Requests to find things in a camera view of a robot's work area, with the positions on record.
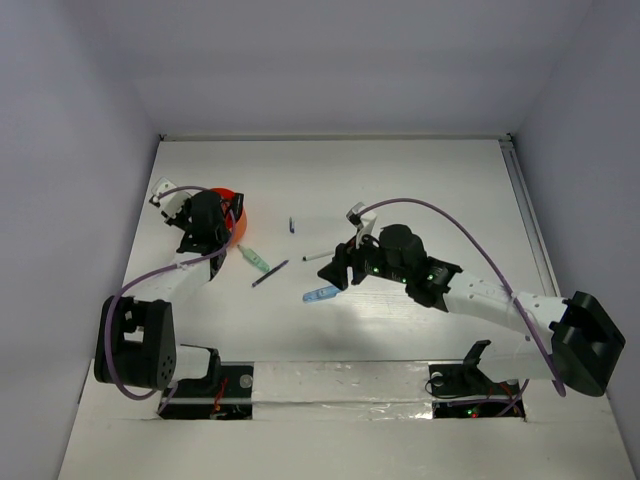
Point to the aluminium side rail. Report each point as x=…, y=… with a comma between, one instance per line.
x=537, y=240

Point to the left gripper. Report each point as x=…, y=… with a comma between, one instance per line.
x=187, y=205

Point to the orange highlighter black body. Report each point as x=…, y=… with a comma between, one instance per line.
x=237, y=204

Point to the green correction tape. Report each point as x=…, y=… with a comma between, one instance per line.
x=254, y=259

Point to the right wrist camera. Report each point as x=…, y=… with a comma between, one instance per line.
x=364, y=222

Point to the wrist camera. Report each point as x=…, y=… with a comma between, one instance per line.
x=364, y=222
x=167, y=198

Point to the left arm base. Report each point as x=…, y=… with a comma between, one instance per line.
x=206, y=388

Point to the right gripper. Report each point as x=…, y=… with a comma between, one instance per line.
x=346, y=255

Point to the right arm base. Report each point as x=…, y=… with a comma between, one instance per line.
x=461, y=391

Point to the orange round container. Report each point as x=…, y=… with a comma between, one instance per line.
x=241, y=221

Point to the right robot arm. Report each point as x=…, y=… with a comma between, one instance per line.
x=574, y=340

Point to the purple pen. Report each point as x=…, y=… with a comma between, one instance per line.
x=270, y=273

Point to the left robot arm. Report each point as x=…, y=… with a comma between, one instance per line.
x=136, y=345

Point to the black capped white marker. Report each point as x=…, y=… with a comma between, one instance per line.
x=316, y=256

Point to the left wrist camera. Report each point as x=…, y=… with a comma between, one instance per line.
x=167, y=198

